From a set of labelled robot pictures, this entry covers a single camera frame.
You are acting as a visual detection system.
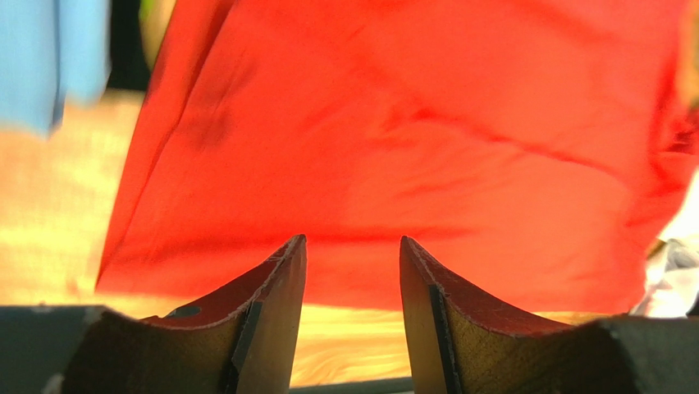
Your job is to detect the white crumpled shirt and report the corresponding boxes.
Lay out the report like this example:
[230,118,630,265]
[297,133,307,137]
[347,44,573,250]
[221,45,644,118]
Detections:
[630,174,698,318]

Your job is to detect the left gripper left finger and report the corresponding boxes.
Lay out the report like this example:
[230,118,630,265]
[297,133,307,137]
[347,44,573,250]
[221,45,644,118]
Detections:
[1,235,307,393]

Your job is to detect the folded light blue shirt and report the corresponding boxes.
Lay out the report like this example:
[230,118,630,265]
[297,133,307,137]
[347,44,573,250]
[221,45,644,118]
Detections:
[1,0,112,138]

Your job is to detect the folded lime green shorts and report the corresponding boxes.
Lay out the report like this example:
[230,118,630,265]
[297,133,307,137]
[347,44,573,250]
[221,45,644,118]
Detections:
[139,0,159,34]

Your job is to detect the red t-shirt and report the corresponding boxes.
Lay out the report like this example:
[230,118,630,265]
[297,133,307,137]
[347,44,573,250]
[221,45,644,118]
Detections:
[96,1,698,314]

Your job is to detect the folded black garment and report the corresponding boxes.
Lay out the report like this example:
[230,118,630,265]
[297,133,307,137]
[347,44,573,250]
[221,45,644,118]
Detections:
[107,0,151,92]

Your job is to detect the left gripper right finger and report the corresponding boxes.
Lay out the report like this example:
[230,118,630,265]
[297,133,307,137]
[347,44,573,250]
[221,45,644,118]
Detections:
[400,237,698,393]

